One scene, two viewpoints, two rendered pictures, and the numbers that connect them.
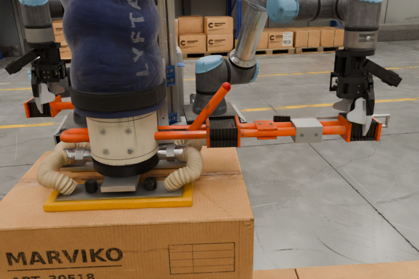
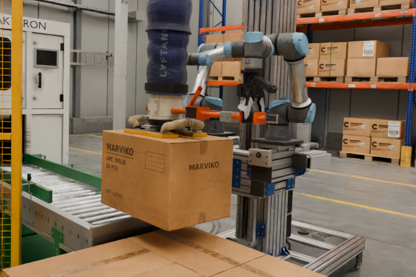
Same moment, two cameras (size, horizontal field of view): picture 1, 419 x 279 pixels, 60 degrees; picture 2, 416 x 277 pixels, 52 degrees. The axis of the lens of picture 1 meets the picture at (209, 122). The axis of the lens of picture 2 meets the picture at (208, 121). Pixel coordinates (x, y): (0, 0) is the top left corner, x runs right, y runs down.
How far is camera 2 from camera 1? 1.67 m
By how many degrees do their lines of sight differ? 50
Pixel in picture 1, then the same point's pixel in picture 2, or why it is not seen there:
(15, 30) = (322, 123)
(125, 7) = (160, 47)
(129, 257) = (134, 154)
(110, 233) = (131, 140)
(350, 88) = (242, 90)
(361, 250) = not seen: outside the picture
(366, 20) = (246, 52)
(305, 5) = (235, 47)
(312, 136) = (226, 117)
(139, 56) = (163, 68)
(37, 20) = not seen: hidden behind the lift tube
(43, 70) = not seen: hidden behind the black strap
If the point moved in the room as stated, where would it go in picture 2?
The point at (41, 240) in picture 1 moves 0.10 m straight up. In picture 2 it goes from (115, 139) to (116, 120)
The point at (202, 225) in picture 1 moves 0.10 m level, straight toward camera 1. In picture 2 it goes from (155, 142) to (137, 144)
